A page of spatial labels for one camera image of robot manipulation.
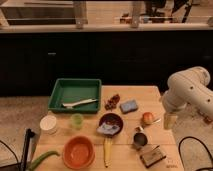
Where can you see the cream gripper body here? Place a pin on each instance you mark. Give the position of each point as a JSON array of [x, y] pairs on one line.
[[169, 120]]

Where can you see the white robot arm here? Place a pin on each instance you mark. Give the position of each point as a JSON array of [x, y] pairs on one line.
[[187, 87]]

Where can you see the white plastic utensil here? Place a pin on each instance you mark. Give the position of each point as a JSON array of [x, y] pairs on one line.
[[71, 105]]

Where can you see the white round container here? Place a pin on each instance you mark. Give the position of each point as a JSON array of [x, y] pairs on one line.
[[48, 124]]

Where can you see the blue cloth in bowl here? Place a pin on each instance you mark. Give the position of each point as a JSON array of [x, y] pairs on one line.
[[107, 129]]

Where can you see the brown wooden block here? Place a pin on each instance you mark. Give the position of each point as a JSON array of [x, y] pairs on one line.
[[152, 156]]

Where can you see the metal measuring cup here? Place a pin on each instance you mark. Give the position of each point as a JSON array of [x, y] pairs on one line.
[[139, 138]]

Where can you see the blue sponge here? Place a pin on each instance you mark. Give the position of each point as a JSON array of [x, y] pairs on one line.
[[128, 106]]

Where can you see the black stand post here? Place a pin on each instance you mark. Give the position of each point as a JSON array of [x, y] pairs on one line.
[[28, 136]]

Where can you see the orange red bowl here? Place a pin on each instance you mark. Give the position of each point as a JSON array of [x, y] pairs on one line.
[[78, 153]]

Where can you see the red apple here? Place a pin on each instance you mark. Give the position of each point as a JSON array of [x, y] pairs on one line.
[[147, 118]]

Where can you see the green plastic tray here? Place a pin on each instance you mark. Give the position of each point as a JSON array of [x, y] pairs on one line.
[[71, 90]]

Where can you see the dark red bowl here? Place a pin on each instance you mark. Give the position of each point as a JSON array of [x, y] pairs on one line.
[[112, 119]]

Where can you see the yellow banana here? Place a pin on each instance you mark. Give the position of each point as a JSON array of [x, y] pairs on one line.
[[107, 151]]

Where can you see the green plastic cup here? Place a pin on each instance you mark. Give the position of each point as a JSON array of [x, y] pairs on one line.
[[77, 121]]

